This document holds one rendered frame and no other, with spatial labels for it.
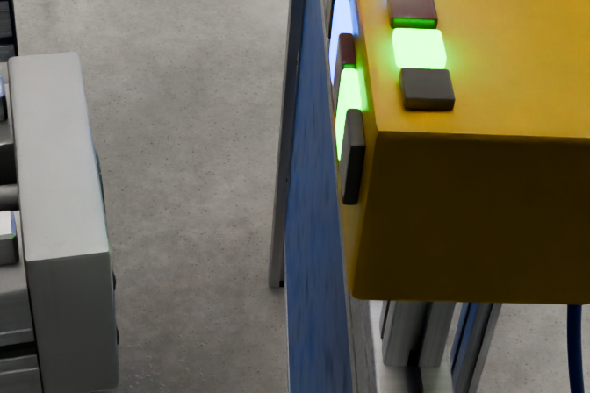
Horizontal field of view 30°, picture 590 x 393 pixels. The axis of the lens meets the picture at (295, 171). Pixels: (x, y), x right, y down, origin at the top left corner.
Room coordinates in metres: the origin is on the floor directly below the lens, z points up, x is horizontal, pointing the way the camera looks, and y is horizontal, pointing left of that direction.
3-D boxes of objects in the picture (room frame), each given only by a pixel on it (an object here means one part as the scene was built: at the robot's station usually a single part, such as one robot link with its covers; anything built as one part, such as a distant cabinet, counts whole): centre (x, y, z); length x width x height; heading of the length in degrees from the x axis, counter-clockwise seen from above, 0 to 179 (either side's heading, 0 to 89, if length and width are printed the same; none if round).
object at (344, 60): (0.35, -0.02, 1.04); 0.02 x 0.01 x 0.03; 5
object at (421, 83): (0.31, -0.04, 1.08); 0.02 x 0.02 x 0.01; 5
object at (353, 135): (0.31, -0.02, 1.04); 0.02 x 0.01 x 0.03; 5
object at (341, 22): (0.38, -0.01, 1.04); 0.02 x 0.01 x 0.03; 5
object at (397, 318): (0.37, -0.07, 0.92); 0.03 x 0.03 x 0.12; 5
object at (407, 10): (0.36, -0.04, 1.08); 0.02 x 0.02 x 0.01; 5
